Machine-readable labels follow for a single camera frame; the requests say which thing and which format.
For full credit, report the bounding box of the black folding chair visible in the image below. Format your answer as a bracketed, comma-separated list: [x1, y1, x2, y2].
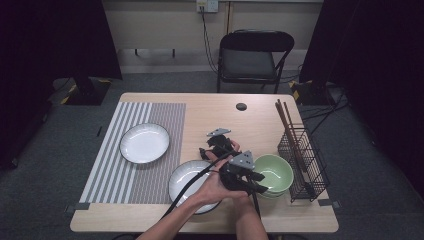
[216, 29, 296, 95]

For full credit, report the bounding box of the black wall socket cable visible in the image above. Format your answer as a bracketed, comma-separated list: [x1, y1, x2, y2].
[199, 6, 219, 74]

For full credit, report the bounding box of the grey striped placemat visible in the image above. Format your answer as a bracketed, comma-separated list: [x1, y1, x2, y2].
[79, 101, 187, 205]

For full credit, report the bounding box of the white plate black rim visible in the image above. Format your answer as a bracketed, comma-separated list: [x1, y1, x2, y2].
[119, 122, 171, 165]
[167, 159, 228, 215]

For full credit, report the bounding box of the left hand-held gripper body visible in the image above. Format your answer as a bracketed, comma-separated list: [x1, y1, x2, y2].
[219, 150, 256, 194]

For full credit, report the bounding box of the dark curtain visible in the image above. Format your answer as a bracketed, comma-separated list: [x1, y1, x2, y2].
[298, 0, 424, 198]
[0, 0, 123, 171]

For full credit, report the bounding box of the brown wooden chopstick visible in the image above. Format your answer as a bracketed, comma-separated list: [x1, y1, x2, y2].
[275, 99, 308, 173]
[283, 101, 297, 130]

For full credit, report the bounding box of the black floor cable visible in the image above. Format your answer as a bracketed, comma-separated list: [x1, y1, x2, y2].
[301, 96, 349, 138]

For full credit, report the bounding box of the black stand base striped tape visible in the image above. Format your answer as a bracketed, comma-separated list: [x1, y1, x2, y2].
[59, 77, 113, 107]
[289, 79, 338, 107]

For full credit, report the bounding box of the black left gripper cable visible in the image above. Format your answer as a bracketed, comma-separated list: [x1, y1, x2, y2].
[161, 151, 241, 219]

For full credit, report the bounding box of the person's left hand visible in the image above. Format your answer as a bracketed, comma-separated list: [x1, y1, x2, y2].
[194, 156, 249, 207]

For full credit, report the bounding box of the white wall socket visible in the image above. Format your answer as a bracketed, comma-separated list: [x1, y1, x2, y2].
[195, 0, 220, 14]

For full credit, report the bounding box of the grey tape piece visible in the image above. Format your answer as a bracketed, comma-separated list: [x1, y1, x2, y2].
[64, 202, 91, 214]
[317, 199, 342, 209]

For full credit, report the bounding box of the person's right hand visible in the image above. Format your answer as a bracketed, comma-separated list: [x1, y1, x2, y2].
[205, 139, 241, 166]

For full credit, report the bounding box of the black wire rack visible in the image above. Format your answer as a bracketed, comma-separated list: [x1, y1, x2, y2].
[277, 123, 331, 204]

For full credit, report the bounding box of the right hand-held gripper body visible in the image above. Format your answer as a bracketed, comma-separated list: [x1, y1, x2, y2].
[206, 127, 239, 158]

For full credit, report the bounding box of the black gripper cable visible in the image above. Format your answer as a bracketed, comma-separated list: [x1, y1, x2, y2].
[246, 176, 263, 219]
[161, 151, 241, 219]

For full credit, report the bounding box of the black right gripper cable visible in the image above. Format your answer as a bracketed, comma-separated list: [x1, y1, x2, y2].
[246, 176, 263, 219]

